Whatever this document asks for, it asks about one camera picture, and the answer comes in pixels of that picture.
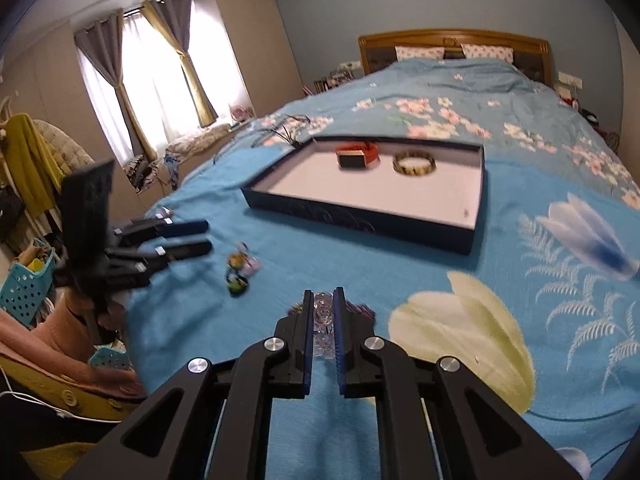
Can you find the pink small fan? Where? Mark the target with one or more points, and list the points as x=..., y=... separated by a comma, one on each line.
x=240, y=112

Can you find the black bag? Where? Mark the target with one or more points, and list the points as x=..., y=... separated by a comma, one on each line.
x=10, y=212

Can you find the grey yellow curtain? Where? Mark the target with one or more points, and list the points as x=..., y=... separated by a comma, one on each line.
x=185, y=50
x=102, y=60

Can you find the brown striped bangle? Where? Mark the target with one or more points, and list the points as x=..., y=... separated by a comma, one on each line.
x=414, y=166

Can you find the floral window cushion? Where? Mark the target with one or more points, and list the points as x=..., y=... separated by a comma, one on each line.
x=200, y=140

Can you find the white sheer curtain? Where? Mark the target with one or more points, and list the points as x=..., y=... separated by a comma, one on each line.
x=150, y=90

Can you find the yellow jacket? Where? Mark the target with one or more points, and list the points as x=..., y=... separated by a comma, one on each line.
x=27, y=160

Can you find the teal plastic basket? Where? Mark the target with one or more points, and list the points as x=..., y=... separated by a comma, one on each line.
x=25, y=285
x=110, y=357

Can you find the white quilted jacket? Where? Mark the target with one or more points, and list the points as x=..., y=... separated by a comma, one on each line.
x=65, y=150

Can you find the dark clothes pile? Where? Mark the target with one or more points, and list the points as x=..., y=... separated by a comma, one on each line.
x=600, y=130

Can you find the orange smart watch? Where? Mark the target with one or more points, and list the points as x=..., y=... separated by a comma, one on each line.
x=352, y=157

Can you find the person's left forearm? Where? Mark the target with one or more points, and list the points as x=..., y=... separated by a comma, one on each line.
x=60, y=350

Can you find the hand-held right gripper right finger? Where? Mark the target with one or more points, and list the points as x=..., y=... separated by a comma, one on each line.
x=341, y=342

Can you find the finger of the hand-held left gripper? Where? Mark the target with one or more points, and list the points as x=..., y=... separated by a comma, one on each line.
x=182, y=250
x=175, y=228

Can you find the dark blue tray box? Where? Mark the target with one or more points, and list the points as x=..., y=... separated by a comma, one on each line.
x=390, y=195

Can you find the blue floral blanket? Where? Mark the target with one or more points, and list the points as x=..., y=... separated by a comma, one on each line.
x=500, y=270

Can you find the white wall outlet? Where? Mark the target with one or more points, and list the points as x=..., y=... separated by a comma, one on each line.
x=570, y=79
x=350, y=65

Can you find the bedside items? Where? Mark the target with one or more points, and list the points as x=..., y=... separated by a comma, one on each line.
x=330, y=84

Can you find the wooden headboard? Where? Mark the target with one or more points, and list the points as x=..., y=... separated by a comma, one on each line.
x=450, y=39

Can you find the floral pillow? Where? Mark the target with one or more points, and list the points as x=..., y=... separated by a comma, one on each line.
x=487, y=53
x=419, y=53

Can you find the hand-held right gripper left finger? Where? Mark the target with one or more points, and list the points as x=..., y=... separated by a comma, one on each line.
x=307, y=340

